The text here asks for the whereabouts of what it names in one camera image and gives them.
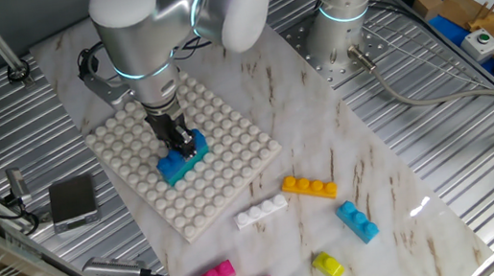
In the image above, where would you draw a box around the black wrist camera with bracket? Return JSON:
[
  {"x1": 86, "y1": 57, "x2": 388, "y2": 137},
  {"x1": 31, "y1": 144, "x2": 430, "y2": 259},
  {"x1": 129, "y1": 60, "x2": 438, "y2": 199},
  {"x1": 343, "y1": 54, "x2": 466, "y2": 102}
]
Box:
[{"x1": 74, "y1": 43, "x2": 134, "y2": 112}]

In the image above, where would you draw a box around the white green-button box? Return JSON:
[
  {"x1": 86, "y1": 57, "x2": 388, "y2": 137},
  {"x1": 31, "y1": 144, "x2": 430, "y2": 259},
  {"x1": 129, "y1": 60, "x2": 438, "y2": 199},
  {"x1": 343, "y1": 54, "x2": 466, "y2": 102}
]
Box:
[{"x1": 458, "y1": 26, "x2": 494, "y2": 66}]

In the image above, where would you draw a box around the white studded baseplate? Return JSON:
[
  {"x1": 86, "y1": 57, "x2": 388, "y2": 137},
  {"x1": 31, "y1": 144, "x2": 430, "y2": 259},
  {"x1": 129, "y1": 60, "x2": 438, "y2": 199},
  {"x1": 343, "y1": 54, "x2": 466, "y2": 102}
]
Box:
[{"x1": 76, "y1": 56, "x2": 294, "y2": 256}]

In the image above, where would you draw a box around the light blue three-stud block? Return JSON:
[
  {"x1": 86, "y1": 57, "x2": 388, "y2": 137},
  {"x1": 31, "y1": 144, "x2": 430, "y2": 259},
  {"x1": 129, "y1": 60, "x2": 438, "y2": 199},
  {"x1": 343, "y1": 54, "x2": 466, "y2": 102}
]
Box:
[{"x1": 334, "y1": 195, "x2": 383, "y2": 249}]

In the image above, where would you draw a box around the thick grey cable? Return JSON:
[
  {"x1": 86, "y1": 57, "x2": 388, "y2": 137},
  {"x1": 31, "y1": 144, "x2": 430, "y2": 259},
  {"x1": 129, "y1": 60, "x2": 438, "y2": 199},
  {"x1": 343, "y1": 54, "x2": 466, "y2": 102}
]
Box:
[{"x1": 345, "y1": 24, "x2": 494, "y2": 143}]

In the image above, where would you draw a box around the white four-stud block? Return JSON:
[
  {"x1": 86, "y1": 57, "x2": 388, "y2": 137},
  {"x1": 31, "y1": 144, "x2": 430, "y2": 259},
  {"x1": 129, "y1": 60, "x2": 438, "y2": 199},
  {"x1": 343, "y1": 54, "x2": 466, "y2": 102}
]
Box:
[{"x1": 230, "y1": 193, "x2": 292, "y2": 232}]

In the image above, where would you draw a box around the teal four-stud block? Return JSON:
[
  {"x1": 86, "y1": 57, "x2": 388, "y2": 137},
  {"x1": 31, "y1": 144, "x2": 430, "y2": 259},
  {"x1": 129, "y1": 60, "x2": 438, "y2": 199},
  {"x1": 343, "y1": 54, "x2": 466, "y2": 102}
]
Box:
[{"x1": 160, "y1": 144, "x2": 215, "y2": 188}]

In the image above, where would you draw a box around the orange-yellow four-stud block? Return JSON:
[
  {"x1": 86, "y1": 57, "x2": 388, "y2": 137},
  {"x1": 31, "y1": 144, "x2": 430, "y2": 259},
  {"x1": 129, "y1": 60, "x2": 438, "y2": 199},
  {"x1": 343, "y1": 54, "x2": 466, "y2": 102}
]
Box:
[{"x1": 279, "y1": 169, "x2": 340, "y2": 207}]

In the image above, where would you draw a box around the small silver camera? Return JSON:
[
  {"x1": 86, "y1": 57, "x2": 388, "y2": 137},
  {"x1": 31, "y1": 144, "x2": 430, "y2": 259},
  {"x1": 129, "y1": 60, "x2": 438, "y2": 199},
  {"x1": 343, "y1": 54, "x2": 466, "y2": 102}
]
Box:
[{"x1": 4, "y1": 165, "x2": 35, "y2": 207}]

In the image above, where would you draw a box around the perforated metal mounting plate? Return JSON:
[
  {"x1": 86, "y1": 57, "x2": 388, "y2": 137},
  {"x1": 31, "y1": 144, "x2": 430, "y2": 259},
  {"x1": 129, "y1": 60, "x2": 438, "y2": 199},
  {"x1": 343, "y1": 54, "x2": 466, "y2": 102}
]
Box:
[{"x1": 280, "y1": 2, "x2": 394, "y2": 94}]

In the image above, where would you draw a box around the black camera clamp mount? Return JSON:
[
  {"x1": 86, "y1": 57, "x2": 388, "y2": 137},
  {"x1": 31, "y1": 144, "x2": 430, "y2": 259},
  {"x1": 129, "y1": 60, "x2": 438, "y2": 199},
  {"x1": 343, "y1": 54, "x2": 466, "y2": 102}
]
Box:
[{"x1": 1, "y1": 186, "x2": 43, "y2": 240}]

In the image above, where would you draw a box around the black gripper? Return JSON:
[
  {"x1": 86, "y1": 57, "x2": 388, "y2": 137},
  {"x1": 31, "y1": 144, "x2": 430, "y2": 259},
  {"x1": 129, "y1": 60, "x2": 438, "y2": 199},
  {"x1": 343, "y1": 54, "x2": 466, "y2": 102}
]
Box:
[{"x1": 140, "y1": 95, "x2": 199, "y2": 165}]

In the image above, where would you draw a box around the blue four-stud block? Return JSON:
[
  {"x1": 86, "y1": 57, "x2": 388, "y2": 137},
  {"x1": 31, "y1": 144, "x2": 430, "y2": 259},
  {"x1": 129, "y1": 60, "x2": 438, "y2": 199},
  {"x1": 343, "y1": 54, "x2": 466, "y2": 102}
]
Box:
[{"x1": 152, "y1": 126, "x2": 212, "y2": 176}]

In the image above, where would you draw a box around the silver digital scale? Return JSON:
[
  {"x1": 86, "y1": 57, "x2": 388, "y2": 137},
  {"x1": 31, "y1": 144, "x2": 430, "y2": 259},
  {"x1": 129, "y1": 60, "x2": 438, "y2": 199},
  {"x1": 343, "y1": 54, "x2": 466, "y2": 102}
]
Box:
[{"x1": 45, "y1": 172, "x2": 104, "y2": 236}]

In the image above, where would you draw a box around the yellow two-stud block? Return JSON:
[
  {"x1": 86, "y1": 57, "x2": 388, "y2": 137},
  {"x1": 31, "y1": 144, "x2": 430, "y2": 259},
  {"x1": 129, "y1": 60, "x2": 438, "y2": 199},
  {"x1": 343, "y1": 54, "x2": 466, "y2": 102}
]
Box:
[{"x1": 310, "y1": 248, "x2": 347, "y2": 276}]

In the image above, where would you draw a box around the small cardboard box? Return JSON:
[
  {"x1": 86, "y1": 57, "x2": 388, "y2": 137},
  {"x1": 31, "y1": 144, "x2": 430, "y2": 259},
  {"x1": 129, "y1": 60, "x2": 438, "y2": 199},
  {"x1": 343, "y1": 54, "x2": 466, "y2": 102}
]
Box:
[{"x1": 411, "y1": 0, "x2": 447, "y2": 23}]

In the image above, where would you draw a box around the white marble board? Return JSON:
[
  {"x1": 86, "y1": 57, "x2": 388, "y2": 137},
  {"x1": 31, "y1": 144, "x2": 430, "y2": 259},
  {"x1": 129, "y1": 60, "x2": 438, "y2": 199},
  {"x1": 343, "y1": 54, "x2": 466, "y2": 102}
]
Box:
[{"x1": 25, "y1": 0, "x2": 494, "y2": 276}]

